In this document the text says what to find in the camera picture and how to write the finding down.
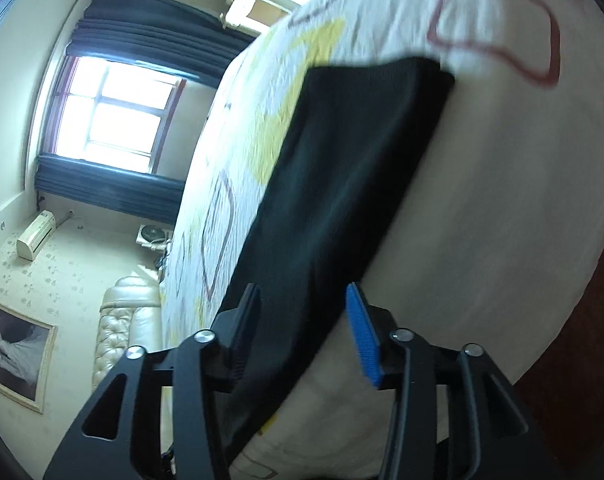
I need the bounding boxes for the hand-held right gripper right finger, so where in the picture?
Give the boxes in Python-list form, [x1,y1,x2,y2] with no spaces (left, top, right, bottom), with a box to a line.
[346,282,565,480]

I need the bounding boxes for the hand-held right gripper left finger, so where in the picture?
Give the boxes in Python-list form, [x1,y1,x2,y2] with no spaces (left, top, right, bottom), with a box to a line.
[42,282,263,480]

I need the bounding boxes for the black pants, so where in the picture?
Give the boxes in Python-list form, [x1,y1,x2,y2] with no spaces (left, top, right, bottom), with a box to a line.
[217,56,457,466]

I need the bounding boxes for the cream tufted headboard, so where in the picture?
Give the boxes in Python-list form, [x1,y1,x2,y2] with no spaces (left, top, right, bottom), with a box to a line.
[90,275,165,401]

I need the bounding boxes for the small white fan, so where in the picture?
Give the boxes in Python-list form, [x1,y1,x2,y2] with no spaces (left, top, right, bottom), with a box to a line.
[136,224,173,251]

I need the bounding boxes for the white printed bed sheet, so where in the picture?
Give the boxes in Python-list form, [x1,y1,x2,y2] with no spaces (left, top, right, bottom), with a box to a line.
[159,0,604,480]

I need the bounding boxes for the dark blue curtain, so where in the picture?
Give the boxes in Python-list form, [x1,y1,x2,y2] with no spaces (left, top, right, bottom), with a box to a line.
[36,154,185,225]
[66,0,255,83]

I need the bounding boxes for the white air conditioner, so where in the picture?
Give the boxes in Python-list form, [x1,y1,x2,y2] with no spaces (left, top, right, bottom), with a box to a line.
[16,211,56,262]

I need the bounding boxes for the window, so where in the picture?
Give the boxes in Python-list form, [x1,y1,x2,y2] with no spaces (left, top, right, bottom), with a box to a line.
[39,55,187,173]

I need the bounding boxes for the framed wall picture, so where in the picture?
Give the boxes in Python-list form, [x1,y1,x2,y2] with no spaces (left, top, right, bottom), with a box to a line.
[0,294,58,415]

